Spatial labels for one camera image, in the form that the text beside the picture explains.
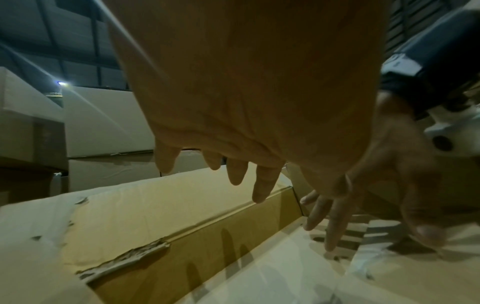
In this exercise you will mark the person's left hand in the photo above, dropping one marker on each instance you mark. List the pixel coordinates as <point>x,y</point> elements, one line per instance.
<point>243,74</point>

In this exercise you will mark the person's right hand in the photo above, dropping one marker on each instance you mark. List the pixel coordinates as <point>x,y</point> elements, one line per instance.
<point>405,166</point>

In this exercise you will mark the yellowish brown cardboard carton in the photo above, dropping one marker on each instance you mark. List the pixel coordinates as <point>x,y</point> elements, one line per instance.
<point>150,213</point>

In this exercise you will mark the stack of tall brown cartons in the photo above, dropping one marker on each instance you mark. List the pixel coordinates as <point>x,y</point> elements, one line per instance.
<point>101,118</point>

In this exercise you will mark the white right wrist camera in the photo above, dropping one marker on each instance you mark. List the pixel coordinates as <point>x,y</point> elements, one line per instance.
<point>457,133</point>

